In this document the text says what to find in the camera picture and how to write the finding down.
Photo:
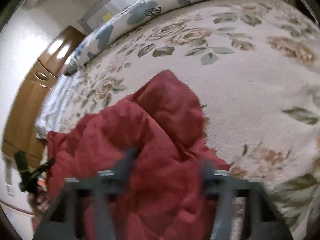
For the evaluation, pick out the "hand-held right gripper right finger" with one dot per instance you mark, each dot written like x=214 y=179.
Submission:
x=220 y=187

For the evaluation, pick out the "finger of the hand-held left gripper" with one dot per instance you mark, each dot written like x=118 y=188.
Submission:
x=21 y=161
x=45 y=166

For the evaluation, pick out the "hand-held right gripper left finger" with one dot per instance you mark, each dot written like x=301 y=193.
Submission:
x=105 y=187

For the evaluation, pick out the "red quilted jacket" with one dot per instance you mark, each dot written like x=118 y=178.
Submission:
x=140 y=140

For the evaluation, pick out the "person's left hand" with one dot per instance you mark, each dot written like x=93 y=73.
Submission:
x=40 y=202

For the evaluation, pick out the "striped pillow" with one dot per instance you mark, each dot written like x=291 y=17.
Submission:
x=56 y=105

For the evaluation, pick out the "wooden headboard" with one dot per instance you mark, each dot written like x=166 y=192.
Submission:
x=32 y=97

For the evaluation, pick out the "floral bed blanket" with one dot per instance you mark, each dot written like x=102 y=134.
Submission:
x=237 y=80

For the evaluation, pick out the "grey bed guard rail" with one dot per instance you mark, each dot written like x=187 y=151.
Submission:
x=110 y=2

